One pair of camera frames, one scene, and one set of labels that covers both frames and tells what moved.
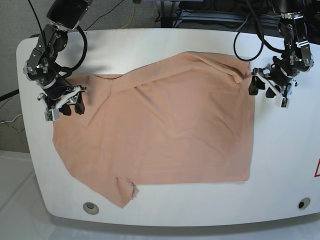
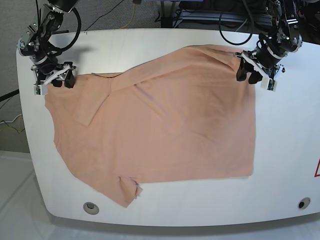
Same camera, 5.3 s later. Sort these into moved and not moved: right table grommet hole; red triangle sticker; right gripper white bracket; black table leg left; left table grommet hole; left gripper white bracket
Moved: left gripper white bracket; right gripper white bracket
Not moved: right table grommet hole; red triangle sticker; left table grommet hole; black table leg left
